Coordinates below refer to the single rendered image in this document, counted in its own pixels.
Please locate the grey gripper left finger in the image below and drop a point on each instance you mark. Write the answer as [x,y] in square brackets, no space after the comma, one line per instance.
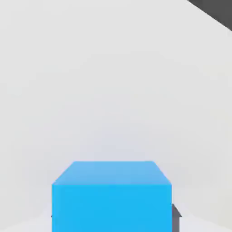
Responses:
[46,225]

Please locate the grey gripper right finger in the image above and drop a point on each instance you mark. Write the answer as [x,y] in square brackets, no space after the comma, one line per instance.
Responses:
[175,220]

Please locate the small blue cube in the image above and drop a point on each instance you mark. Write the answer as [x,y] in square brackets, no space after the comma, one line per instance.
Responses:
[111,203]

